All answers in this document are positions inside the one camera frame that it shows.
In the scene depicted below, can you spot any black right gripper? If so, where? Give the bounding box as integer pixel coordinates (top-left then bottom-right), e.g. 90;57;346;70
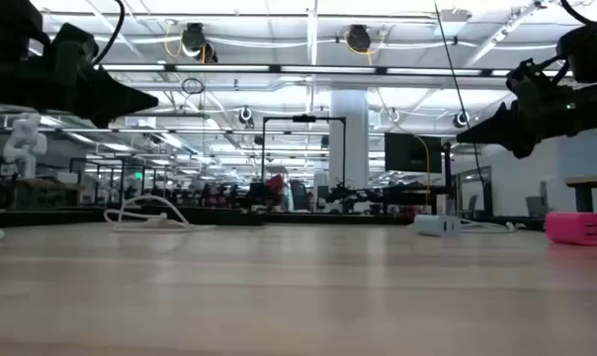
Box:
456;82;597;160

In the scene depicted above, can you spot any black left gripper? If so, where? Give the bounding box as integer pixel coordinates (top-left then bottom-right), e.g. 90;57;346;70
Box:
0;48;160;129

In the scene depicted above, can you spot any light blue USB charger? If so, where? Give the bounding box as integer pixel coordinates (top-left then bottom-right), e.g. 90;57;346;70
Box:
414;214;462;238

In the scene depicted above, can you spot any pink USB charger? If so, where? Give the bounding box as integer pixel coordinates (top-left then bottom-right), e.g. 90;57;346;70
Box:
545;212;597;247

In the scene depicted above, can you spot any black monitor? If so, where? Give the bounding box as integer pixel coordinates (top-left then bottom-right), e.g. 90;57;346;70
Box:
384;132;444;174

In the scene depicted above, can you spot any gray office chair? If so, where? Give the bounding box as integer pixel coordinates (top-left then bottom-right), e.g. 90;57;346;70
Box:
525;195;552;219

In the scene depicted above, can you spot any long fluorescent light strip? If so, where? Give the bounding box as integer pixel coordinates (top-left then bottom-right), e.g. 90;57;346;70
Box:
100;63;574;76

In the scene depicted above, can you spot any wooden workbench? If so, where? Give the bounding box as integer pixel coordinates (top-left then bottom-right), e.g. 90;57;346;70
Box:
0;176;86;209

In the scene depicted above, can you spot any wooden table thick top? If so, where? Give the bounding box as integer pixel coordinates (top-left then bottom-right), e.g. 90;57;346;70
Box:
564;172;597;222

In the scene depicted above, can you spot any black office chair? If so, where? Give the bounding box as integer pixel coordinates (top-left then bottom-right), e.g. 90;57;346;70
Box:
288;179;310;212

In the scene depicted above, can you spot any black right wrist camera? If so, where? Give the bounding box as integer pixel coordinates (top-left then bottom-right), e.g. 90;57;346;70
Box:
505;57;546;103

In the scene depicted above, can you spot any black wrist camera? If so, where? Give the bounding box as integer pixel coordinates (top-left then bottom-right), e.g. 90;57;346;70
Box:
505;57;546;103
49;22;101;75

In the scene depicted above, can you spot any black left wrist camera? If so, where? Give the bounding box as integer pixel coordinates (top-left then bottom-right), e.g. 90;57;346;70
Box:
49;22;101;75

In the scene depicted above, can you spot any thin black cable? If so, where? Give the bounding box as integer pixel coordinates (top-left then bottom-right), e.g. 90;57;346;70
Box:
433;0;486;199

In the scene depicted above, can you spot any black left camera cable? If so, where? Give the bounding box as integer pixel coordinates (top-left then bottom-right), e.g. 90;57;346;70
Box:
91;0;127;66

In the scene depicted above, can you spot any black round cable reel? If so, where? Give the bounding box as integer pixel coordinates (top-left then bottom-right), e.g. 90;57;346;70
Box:
181;22;219;64
345;24;374;54

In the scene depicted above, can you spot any black gantry frame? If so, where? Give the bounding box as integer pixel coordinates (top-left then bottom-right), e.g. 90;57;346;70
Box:
261;114;348;187

